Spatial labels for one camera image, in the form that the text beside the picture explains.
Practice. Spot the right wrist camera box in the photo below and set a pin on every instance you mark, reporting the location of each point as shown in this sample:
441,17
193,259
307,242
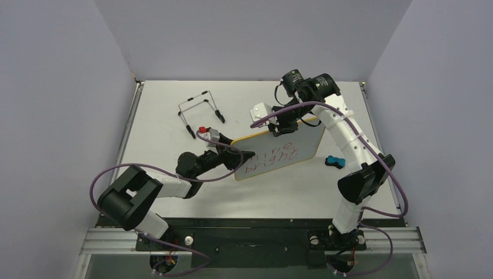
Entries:
260,111

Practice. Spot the aluminium frame rail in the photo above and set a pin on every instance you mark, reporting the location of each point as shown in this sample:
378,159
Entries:
115,241

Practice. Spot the blue black whiteboard eraser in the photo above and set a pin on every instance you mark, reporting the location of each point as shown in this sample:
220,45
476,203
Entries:
334,161

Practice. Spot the yellow framed whiteboard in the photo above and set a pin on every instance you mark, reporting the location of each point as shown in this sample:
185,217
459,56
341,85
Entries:
272,153

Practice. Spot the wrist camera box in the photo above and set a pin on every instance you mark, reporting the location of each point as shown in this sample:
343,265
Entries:
260,111
209,135

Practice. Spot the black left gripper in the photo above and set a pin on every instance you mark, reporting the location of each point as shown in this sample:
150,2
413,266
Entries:
229,156

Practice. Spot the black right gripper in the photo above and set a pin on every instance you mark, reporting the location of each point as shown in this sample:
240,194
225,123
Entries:
284,122

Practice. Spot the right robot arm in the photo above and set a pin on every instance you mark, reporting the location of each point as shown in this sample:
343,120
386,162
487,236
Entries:
362,158

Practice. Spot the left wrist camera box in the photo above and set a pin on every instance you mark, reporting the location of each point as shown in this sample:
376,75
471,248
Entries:
209,135

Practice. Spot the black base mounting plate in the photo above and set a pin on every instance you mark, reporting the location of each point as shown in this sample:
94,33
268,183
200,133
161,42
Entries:
343,245

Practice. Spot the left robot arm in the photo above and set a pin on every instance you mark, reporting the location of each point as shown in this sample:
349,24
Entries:
128,200

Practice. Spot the black wire easel stand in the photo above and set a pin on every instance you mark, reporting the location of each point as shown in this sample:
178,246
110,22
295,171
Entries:
196,107

